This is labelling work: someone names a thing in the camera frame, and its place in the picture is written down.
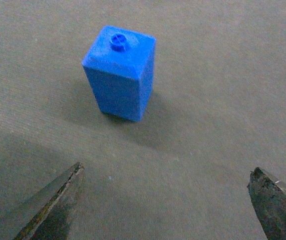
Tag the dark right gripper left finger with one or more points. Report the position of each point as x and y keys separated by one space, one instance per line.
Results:
x=49 y=213

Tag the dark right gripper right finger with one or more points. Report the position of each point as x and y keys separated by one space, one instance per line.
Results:
x=268 y=198

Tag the blue plastic block part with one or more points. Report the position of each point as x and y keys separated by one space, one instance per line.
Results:
x=120 y=67

